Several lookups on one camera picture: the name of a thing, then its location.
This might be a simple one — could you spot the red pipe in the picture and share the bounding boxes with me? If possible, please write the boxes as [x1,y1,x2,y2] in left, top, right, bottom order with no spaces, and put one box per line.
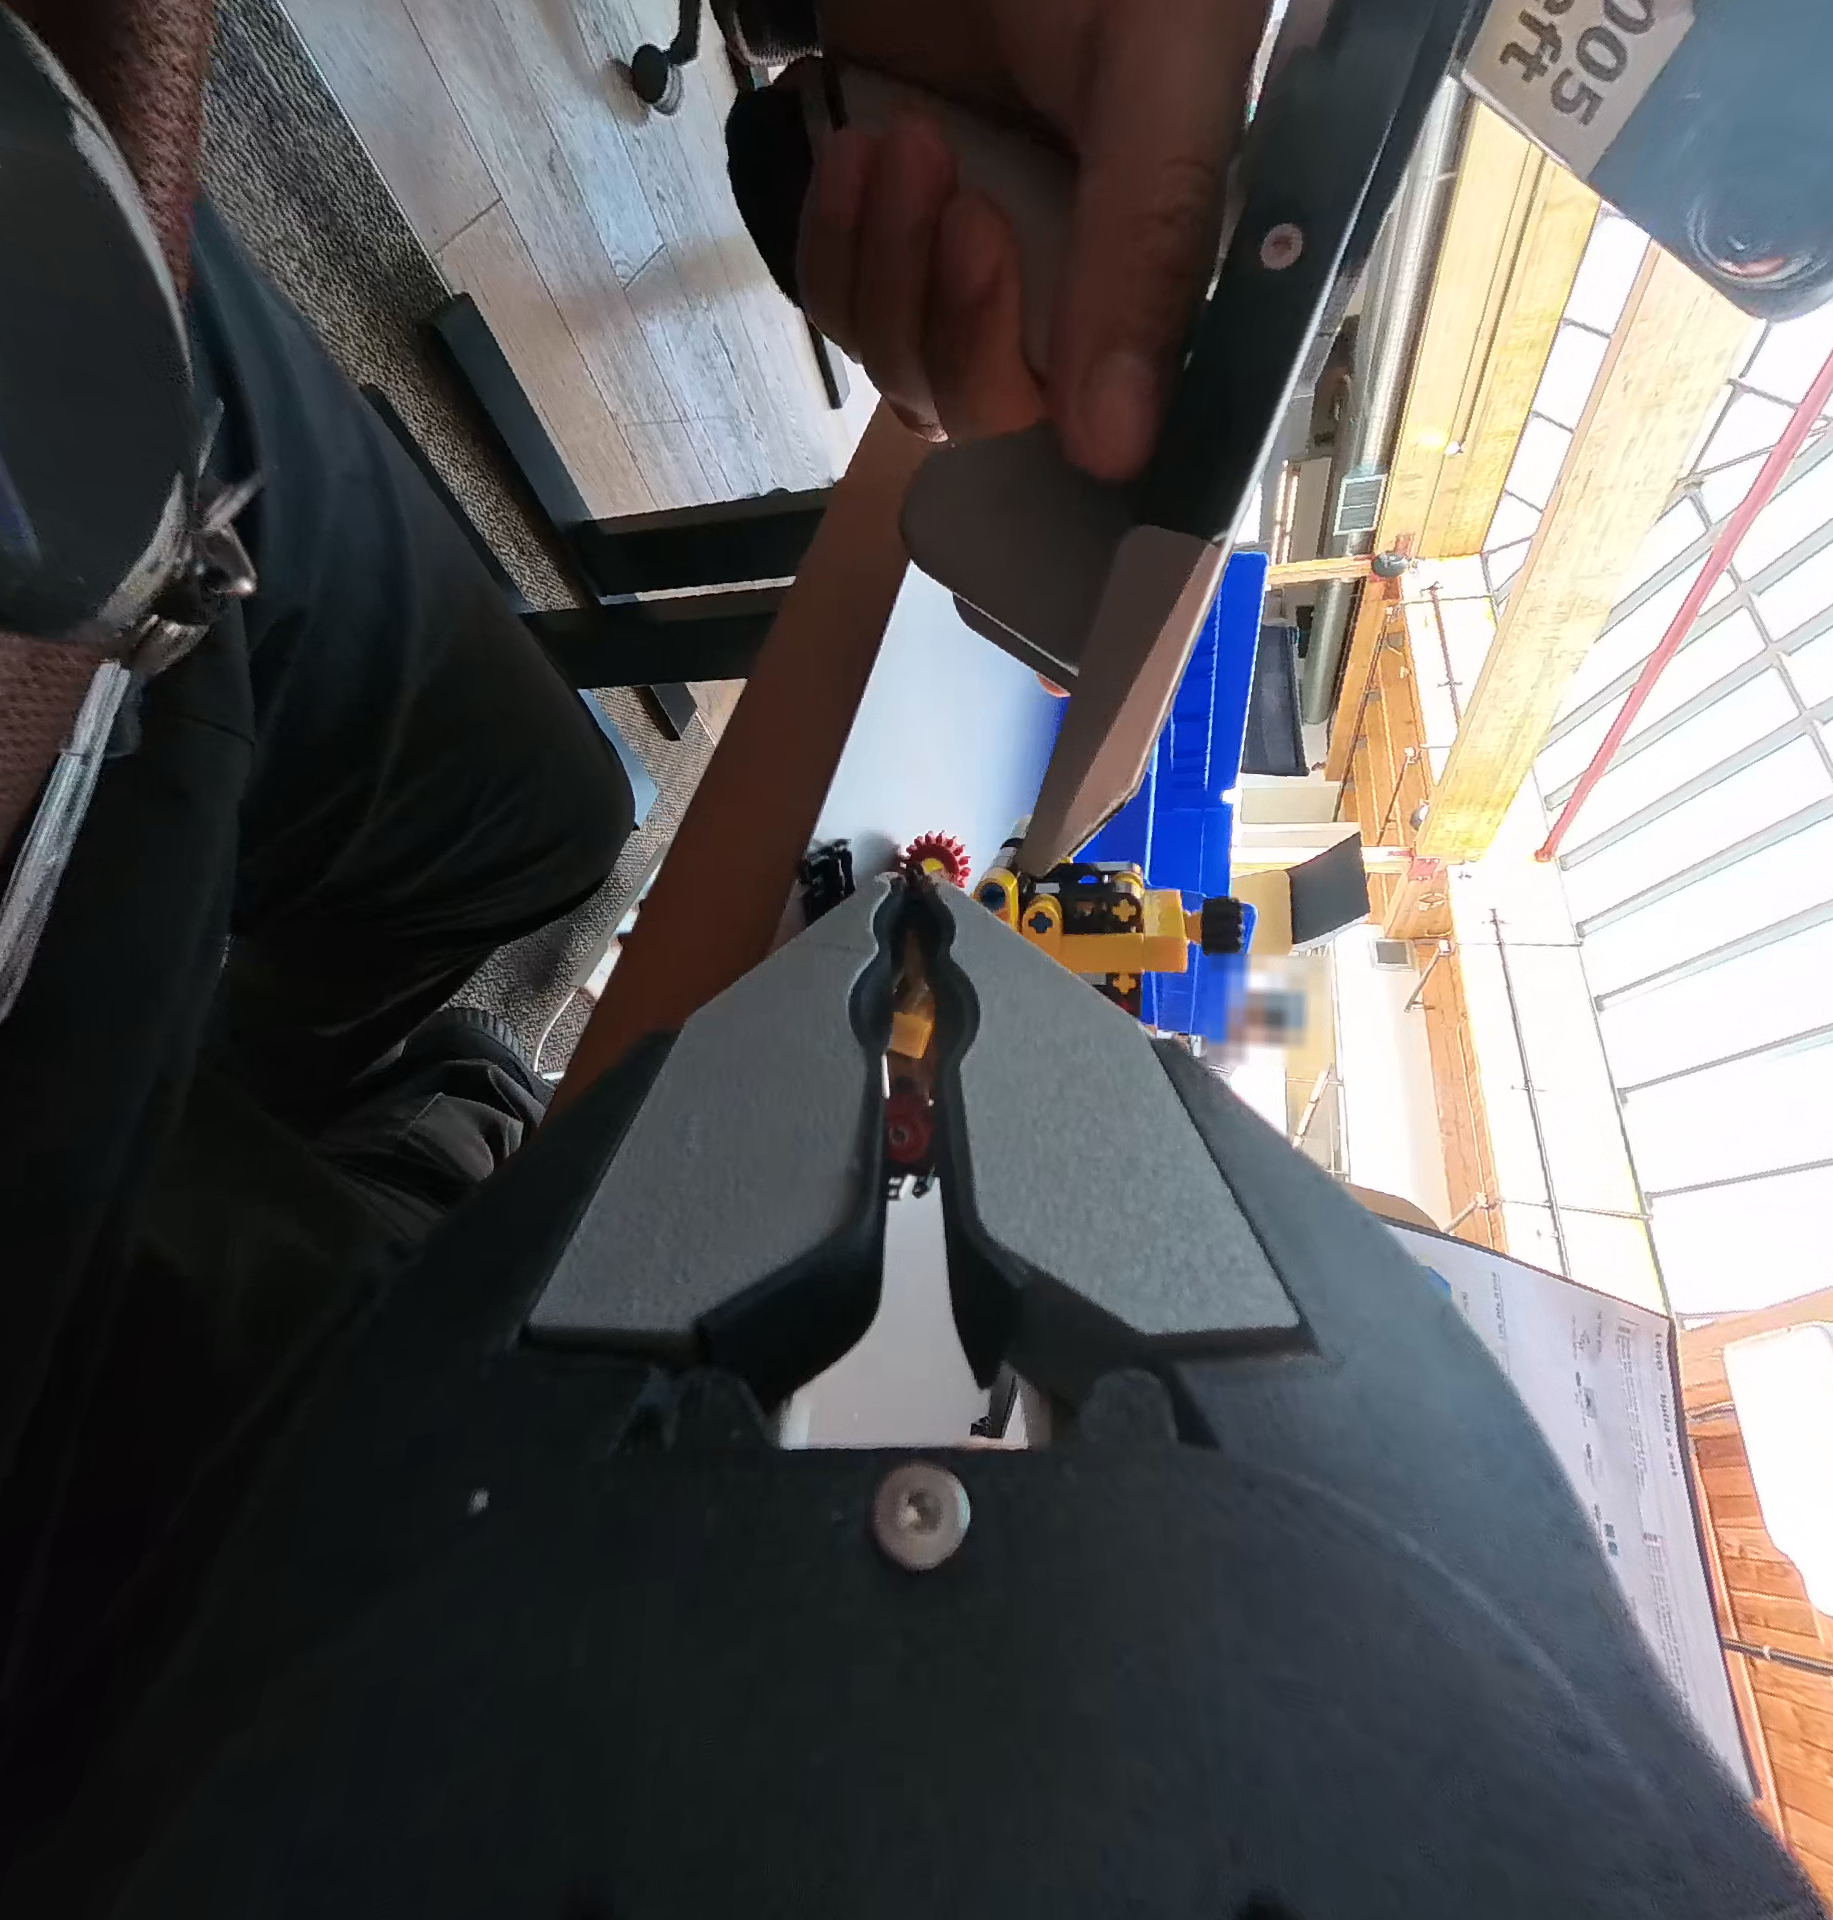
[1534,282,1833,868]

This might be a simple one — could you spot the person's black shoe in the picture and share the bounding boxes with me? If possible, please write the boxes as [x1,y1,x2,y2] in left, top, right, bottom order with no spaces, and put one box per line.
[316,1003,558,1201]

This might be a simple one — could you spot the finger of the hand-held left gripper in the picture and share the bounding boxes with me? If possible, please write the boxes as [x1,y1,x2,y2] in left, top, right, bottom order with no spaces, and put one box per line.
[899,432,1177,683]
[1015,523,1228,875]

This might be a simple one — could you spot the black chair caster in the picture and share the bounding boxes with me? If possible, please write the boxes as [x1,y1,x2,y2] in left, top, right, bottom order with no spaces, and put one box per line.
[626,0,705,119]

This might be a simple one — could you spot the person's brown shirt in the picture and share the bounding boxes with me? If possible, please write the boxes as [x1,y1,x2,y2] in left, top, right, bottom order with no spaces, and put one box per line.
[0,0,219,961]

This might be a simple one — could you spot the wooden ceiling beam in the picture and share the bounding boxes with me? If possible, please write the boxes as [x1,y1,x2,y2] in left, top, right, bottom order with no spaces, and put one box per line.
[1415,104,1764,866]

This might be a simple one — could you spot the black table leg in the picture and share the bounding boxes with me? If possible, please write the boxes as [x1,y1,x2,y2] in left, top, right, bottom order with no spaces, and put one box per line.
[361,292,859,739]

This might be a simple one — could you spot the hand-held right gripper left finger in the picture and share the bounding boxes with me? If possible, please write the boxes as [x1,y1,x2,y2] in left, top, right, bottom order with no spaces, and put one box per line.
[526,878,909,1410]

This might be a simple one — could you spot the printed instruction sheet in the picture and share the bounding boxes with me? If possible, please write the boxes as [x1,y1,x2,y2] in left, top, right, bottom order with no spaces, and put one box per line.
[1381,1218,1761,1794]

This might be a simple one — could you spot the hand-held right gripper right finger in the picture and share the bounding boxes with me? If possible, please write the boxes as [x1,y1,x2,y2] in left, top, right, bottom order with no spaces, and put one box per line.
[917,881,1303,1410]

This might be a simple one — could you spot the yellow lego vehicle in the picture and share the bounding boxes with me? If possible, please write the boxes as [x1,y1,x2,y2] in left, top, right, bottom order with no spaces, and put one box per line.
[879,828,1251,1201]

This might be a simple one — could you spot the silver air duct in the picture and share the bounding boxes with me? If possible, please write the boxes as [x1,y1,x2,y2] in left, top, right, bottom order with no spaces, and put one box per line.
[1303,73,1476,726]

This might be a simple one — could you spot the person's left hand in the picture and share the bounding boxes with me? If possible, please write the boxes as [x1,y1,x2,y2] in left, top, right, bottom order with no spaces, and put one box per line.
[792,0,1280,485]

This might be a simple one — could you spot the person's black trousers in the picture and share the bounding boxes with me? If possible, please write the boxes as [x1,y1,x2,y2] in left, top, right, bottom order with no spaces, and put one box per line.
[0,201,640,1651]

